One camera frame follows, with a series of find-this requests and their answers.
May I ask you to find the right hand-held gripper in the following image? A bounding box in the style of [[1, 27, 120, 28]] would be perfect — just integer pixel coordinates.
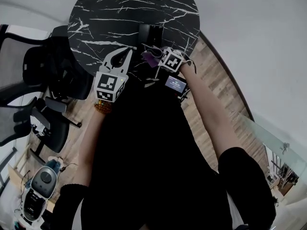
[[157, 46, 185, 72]]

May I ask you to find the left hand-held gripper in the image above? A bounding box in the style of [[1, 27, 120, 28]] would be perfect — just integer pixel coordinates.
[[94, 47, 133, 104]]

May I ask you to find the purple grey cloth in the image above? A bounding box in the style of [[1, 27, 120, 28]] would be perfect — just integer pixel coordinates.
[[141, 46, 162, 67]]

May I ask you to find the person's left forearm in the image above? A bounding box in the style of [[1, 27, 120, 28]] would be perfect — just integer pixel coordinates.
[[78, 109, 106, 186]]

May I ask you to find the person's right forearm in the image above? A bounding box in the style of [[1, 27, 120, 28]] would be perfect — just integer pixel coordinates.
[[179, 65, 243, 174]]

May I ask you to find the black device with screen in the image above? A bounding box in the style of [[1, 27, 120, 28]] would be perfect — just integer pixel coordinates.
[[165, 74, 190, 103]]

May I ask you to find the round black marble table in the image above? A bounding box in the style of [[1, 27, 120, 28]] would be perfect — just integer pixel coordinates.
[[68, 0, 201, 81]]

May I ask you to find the person's black clothing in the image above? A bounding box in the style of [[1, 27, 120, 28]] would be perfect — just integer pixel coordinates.
[[54, 75, 276, 230]]

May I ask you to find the white crumpled packet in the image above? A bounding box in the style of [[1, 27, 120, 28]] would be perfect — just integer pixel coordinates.
[[33, 122, 51, 138]]

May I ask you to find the frosted glass door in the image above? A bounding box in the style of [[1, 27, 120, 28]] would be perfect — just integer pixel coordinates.
[[237, 113, 307, 206]]

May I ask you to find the white grey floor machine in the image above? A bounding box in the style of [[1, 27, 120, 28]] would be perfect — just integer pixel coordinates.
[[20, 166, 59, 222]]

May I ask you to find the light wooden rack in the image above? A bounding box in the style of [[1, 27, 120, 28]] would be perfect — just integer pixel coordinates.
[[7, 141, 33, 196]]

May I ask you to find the beige cord strap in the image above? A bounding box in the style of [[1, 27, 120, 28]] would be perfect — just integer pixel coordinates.
[[176, 50, 197, 74]]

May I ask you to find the brown bead bracelet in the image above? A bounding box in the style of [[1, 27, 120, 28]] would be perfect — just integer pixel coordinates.
[[94, 99, 113, 115]]

